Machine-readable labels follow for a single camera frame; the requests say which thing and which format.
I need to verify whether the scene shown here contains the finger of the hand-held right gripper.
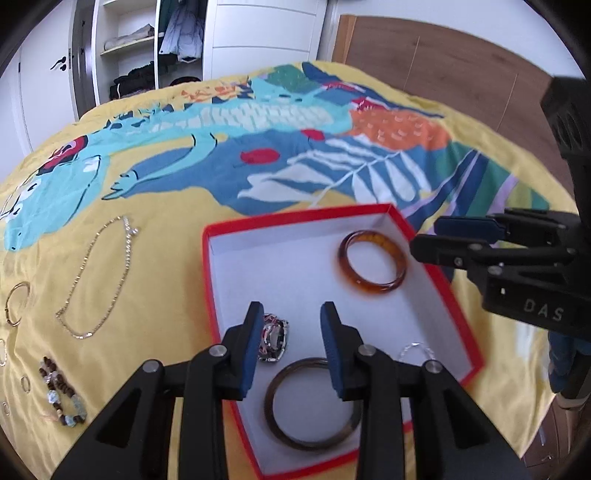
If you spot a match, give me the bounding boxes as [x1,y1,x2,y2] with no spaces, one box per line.
[434,209,578,251]
[410,233,578,278]

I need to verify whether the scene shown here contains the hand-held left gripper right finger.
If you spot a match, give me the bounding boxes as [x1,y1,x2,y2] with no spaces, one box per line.
[320,301,536,480]

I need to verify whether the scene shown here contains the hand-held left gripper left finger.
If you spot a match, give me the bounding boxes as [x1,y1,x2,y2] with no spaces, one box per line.
[51,301,266,480]

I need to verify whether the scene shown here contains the silver red link bracelet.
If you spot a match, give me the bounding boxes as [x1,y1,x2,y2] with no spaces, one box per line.
[256,314,291,363]

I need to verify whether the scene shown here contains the red jewelry box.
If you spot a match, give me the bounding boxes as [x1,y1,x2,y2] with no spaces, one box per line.
[202,203,485,478]

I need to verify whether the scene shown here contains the dark brown bangle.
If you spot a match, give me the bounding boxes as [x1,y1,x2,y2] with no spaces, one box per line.
[264,357,365,449]

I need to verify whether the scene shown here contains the amber resin bangle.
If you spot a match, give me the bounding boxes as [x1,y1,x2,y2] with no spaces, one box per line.
[338,229,408,301]

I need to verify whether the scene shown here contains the yellow printed blanket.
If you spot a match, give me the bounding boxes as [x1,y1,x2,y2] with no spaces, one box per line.
[0,60,570,480]

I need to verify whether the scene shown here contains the thin gold hoop bangle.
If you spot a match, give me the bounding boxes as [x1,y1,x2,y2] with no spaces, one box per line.
[6,281,32,328]

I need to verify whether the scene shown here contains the white wardrobe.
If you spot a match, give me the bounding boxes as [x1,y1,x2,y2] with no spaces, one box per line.
[69,0,329,123]

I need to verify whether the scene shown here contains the pile of dark clothes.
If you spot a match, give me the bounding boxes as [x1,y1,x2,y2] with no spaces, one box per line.
[109,61,156,100]

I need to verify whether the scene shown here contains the white door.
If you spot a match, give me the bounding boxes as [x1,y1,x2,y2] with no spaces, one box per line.
[0,44,78,160]

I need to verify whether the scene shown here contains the light blue hanging jacket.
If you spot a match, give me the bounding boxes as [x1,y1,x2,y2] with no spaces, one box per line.
[159,0,205,61]

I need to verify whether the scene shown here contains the folded beige clothes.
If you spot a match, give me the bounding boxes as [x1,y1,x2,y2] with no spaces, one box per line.
[103,25,156,52]

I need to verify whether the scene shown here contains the clear bead bracelet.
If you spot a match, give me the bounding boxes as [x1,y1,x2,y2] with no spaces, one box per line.
[397,342,437,366]

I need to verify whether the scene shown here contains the gold chain necklace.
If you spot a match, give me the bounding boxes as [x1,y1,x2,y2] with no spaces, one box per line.
[54,215,140,340]

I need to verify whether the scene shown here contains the wooden bead bracelet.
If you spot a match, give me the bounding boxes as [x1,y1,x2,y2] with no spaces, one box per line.
[38,355,88,428]

